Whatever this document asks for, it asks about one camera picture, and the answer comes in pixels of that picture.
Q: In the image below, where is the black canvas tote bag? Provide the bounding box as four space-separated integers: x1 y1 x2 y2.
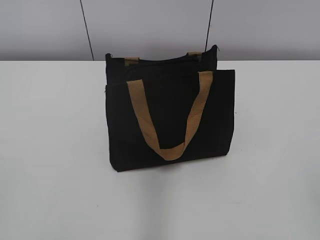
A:
105 45 236 172

